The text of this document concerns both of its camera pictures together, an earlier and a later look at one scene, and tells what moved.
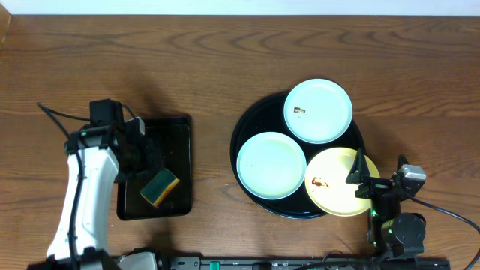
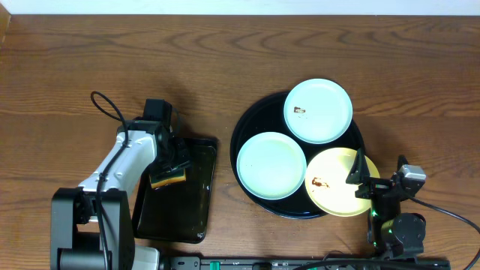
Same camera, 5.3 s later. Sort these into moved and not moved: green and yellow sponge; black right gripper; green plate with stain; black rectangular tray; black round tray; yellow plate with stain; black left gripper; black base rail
Moved: black rectangular tray; green and yellow sponge; black left gripper
Not moved: yellow plate with stain; black right gripper; black base rail; green plate with stain; black round tray
